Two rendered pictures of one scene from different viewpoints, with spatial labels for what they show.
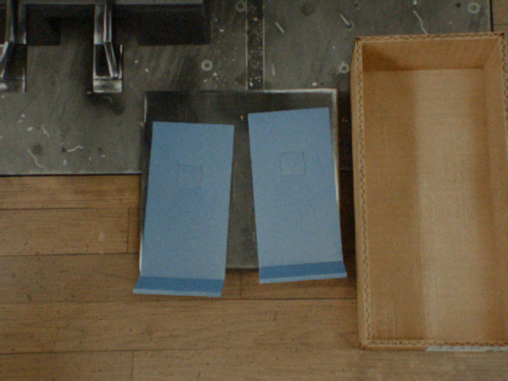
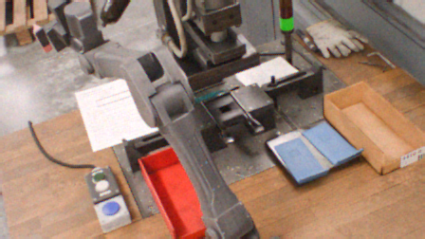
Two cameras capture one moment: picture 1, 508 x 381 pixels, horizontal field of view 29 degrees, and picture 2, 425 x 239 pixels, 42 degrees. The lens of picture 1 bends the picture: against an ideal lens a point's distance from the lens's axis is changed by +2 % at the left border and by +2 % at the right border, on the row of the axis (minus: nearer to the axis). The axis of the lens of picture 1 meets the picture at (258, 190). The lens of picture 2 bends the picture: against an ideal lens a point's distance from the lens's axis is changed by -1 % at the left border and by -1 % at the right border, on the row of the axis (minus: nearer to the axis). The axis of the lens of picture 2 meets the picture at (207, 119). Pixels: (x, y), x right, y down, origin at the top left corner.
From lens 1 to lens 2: 0.86 m
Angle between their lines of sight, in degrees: 38
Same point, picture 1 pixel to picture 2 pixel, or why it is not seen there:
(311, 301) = (356, 172)
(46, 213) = (252, 186)
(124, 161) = (268, 164)
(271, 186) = (323, 145)
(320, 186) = (338, 139)
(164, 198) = (291, 161)
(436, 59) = (347, 100)
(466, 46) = (355, 89)
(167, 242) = (300, 171)
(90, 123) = (250, 159)
